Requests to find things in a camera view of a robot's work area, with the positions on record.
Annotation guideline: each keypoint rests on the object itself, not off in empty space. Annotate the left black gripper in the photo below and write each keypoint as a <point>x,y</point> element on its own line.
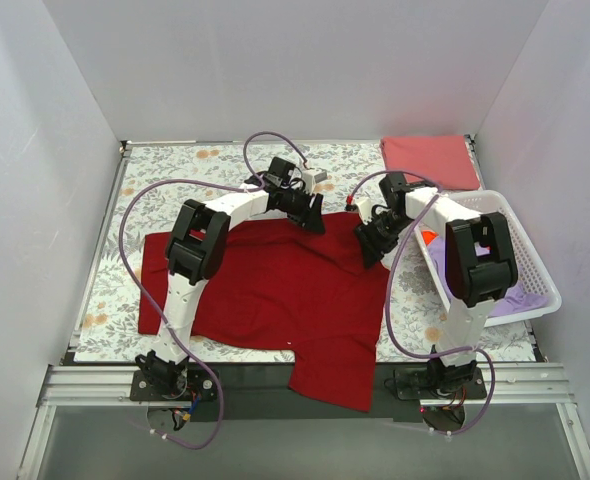
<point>306,210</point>

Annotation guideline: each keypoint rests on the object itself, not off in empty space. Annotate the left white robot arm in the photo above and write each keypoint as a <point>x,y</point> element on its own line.
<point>195,252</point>

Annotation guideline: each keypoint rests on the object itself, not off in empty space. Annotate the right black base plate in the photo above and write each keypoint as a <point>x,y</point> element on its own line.
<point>412,382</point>

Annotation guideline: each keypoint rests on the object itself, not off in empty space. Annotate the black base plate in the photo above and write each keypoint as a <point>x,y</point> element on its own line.
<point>412,382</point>
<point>190,384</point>

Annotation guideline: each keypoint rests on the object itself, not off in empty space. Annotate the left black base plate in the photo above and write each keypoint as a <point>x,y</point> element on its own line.
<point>190,384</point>

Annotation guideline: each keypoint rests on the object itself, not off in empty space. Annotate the dark red t shirt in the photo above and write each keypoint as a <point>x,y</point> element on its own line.
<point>282,288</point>

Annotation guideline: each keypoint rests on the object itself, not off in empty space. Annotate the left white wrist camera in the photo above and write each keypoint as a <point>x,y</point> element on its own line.
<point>312,177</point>

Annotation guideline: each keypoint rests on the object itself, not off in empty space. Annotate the lavender t shirt in basket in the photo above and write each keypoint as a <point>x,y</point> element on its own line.
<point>515,301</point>

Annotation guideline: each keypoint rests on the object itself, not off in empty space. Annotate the folded pink t shirt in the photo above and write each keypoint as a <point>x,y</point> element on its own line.
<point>443,159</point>

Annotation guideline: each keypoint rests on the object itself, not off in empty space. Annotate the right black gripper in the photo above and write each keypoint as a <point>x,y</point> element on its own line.
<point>375,238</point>

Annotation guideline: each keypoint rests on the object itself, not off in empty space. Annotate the white plastic laundry basket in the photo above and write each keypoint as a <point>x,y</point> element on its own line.
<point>532,272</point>

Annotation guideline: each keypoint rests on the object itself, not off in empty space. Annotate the orange garment in basket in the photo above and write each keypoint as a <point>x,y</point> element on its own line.
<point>428,236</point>

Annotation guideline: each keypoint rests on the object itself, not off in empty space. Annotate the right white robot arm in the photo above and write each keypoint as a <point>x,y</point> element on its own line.
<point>480,264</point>

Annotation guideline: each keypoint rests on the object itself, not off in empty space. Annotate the floral patterned table cloth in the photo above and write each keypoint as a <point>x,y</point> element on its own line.
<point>109,333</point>

